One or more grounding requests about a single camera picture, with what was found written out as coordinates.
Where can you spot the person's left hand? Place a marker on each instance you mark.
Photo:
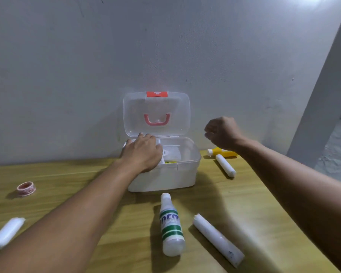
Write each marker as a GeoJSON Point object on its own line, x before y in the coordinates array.
{"type": "Point", "coordinates": [143, 153]}

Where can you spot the person's right hand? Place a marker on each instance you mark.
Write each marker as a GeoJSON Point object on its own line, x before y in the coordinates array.
{"type": "Point", "coordinates": [224, 133]}

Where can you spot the yellow small bottle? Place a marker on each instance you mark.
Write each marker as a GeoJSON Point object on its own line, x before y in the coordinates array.
{"type": "Point", "coordinates": [224, 152]}

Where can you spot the green yellow medicine box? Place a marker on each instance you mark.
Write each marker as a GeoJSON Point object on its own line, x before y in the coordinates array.
{"type": "Point", "coordinates": [170, 162]}

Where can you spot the white first aid box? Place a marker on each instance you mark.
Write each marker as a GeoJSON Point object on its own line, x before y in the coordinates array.
{"type": "Point", "coordinates": [170, 179]}

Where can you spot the white green labelled bottle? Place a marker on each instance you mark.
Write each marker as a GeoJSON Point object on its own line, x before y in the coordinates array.
{"type": "Point", "coordinates": [173, 244]}

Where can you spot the long grey-marked white gauze roll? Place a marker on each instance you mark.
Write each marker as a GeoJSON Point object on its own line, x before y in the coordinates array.
{"type": "Point", "coordinates": [218, 241]}

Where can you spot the red white tape roll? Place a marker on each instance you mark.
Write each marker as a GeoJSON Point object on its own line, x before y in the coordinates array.
{"type": "Point", "coordinates": [25, 193]}

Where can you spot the short white gauze roll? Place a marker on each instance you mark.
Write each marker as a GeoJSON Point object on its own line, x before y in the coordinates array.
{"type": "Point", "coordinates": [5, 234]}

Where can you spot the person's right forearm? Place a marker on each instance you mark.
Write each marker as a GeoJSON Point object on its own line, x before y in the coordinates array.
{"type": "Point", "coordinates": [301, 196]}

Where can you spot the person's left forearm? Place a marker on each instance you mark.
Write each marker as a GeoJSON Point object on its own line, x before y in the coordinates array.
{"type": "Point", "coordinates": [59, 224]}

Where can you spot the wooden table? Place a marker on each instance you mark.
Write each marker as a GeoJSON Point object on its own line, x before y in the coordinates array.
{"type": "Point", "coordinates": [59, 173]}

